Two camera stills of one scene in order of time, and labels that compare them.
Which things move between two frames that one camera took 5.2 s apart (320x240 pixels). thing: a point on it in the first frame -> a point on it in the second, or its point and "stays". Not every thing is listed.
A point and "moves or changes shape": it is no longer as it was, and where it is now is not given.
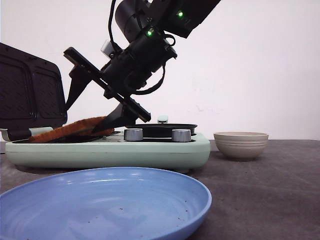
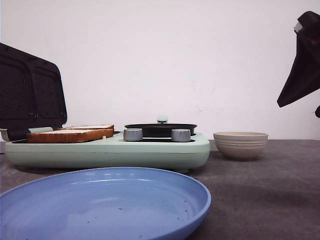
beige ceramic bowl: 241,145 stays
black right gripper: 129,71 -> 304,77
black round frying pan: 160,130 stays
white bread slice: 82,129 moves or changes shape
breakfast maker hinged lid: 32,94 stays
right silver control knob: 181,135 stays
